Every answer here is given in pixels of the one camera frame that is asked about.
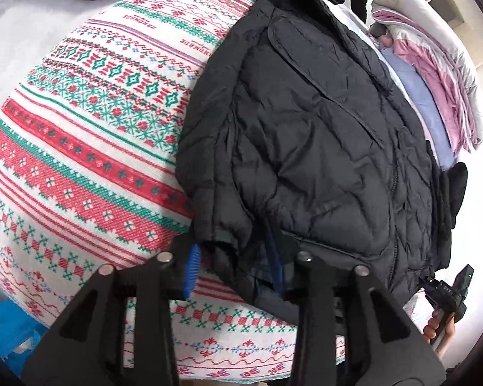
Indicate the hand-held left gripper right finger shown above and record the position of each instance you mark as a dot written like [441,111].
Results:
[277,277]

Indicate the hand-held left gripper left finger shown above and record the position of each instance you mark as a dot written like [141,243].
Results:
[192,267]

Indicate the black quilted puffer jacket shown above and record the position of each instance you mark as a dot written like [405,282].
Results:
[306,128]

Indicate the person's right hand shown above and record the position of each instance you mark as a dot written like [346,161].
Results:
[429,327]

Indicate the black fleece garment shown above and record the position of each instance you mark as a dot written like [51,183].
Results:
[459,185]

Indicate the red green patterned blanket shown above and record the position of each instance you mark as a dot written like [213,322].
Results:
[84,148]

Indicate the blue pillow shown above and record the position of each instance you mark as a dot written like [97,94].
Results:
[422,104]

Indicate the blue bag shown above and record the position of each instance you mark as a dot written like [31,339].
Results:
[4,321]

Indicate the folded pink grey duvet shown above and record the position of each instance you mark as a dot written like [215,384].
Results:
[438,68]

